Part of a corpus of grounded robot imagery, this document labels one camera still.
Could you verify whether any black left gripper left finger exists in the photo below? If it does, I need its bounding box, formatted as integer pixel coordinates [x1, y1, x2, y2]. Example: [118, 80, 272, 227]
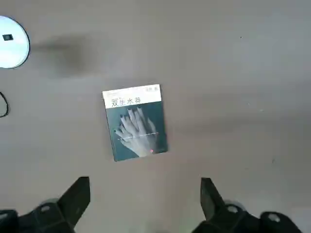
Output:
[0, 176, 90, 233]

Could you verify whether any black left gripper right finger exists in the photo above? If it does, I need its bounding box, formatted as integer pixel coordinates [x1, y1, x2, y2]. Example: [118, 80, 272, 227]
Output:
[194, 177, 302, 233]

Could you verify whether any dark book with hand cover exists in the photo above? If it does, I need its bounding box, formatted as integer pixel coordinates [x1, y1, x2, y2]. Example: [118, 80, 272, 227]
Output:
[102, 83, 169, 163]

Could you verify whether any white desk lamp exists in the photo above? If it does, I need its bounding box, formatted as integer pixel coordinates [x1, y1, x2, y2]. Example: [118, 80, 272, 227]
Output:
[0, 15, 31, 69]

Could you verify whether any black lamp cable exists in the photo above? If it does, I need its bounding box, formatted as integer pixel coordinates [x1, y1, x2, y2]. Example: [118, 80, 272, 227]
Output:
[0, 91, 10, 118]

